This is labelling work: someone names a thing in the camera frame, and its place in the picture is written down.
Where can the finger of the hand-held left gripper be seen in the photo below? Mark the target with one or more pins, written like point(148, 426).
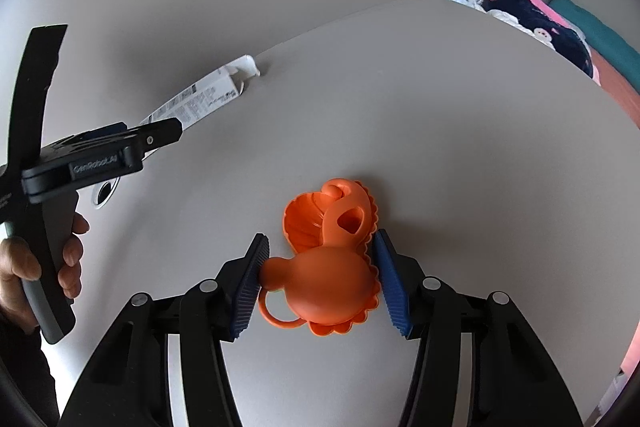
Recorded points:
point(160, 134)

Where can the person's left hand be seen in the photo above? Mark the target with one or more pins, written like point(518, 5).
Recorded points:
point(20, 262)

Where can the person's left forearm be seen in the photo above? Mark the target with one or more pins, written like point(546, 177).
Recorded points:
point(25, 367)

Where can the pink cloth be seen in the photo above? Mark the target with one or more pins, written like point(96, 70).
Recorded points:
point(550, 9)

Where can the orange shell-shaped mould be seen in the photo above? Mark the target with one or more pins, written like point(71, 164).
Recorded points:
point(302, 222)

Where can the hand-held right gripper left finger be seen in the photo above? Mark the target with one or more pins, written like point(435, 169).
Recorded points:
point(249, 287)

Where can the navy printed cloth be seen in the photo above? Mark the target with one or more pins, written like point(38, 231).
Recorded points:
point(540, 14)

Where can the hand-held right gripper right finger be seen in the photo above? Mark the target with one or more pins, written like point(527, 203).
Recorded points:
point(392, 287)

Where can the white cloth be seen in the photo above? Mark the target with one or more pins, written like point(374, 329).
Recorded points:
point(505, 18)

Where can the teal pillow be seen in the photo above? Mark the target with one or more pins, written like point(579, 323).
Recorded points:
point(600, 32)

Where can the orange plastic toy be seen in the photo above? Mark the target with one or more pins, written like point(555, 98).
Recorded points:
point(330, 282)

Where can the white carton box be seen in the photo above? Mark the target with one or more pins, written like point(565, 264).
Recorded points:
point(200, 99)

